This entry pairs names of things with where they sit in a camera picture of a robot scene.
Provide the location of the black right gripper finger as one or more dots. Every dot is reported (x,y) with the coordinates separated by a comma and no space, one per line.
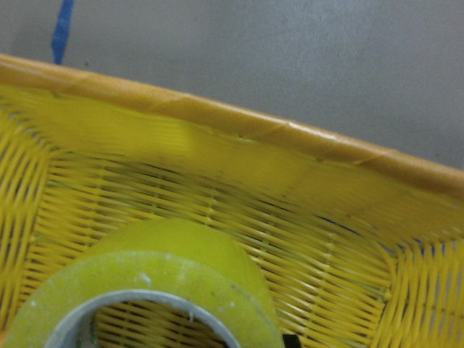
(290,340)

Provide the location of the yellow tape roll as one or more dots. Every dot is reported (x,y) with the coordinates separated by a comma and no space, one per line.
(183,265)

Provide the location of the yellow woven basket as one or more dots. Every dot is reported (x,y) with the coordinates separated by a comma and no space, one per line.
(360,246)

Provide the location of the blue tape strip near basket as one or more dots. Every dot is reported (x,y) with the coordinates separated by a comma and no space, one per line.
(61,33)

